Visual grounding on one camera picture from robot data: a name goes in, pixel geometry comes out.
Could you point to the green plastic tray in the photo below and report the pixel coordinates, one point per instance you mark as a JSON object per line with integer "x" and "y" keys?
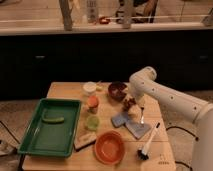
{"x": 55, "y": 140}

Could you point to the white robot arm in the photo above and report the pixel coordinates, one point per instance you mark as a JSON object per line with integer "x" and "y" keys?
{"x": 197, "y": 111}

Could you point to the small yellow item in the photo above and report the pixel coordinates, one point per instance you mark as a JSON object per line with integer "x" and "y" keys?
{"x": 99, "y": 88}

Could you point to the blue sponge left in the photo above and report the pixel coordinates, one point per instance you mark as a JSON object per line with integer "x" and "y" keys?
{"x": 120, "y": 119}

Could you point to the blue sponge right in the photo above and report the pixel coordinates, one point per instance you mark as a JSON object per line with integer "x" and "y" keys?
{"x": 138, "y": 130}

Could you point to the bunch of dark grapes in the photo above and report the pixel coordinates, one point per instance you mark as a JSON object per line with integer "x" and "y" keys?
{"x": 128, "y": 103}

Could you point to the blue sponge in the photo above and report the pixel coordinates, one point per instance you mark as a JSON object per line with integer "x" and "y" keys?
{"x": 138, "y": 130}
{"x": 120, "y": 119}

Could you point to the metal fork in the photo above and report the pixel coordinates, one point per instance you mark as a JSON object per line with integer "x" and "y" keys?
{"x": 142, "y": 116}

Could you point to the white small cup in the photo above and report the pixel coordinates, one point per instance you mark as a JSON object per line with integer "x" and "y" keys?
{"x": 89, "y": 88}

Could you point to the red object on shelf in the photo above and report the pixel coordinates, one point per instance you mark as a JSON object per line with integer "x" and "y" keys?
{"x": 104, "y": 20}

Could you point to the orange cup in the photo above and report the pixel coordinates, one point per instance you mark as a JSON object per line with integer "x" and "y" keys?
{"x": 93, "y": 103}

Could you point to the green cucumber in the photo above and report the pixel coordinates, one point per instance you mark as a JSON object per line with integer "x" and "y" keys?
{"x": 54, "y": 120}

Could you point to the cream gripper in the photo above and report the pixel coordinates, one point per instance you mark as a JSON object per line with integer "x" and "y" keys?
{"x": 135, "y": 109}

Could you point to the dark purple bowl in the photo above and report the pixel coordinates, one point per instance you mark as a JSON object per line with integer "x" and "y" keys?
{"x": 116, "y": 90}

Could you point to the green cup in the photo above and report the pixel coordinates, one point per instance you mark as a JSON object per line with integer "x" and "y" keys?
{"x": 92, "y": 123}

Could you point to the orange bowl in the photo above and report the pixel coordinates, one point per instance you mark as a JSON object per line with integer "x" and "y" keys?
{"x": 109, "y": 148}

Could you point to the wooden block eraser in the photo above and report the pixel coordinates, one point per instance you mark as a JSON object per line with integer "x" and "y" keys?
{"x": 84, "y": 141}

